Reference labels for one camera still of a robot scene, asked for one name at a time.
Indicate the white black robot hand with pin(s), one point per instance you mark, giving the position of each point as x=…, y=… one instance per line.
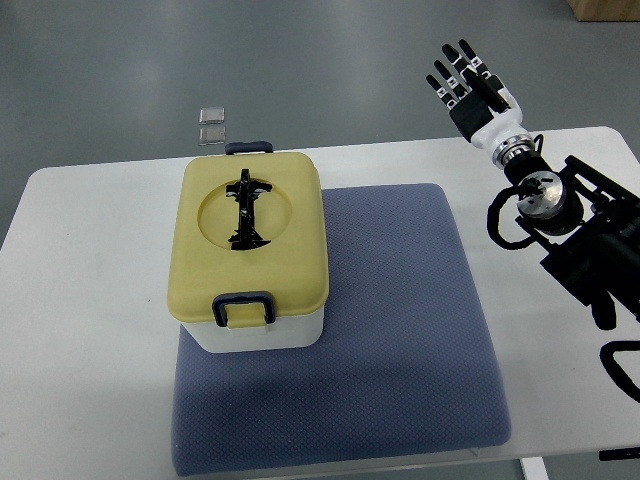
x=480, y=106

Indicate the yellow box lid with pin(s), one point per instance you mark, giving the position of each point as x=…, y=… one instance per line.
x=250, y=241

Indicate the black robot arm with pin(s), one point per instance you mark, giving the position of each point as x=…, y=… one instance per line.
x=587, y=224

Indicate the white storage box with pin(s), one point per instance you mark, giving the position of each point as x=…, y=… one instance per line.
x=247, y=330

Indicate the wooden furniture corner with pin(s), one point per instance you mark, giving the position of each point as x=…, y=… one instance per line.
x=605, y=10

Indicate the blue fabric cushion mat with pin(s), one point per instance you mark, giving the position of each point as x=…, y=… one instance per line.
x=405, y=363

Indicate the upper metal floor plate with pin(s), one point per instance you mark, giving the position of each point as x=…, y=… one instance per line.
x=212, y=115

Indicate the white table leg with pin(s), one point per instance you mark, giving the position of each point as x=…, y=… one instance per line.
x=534, y=468

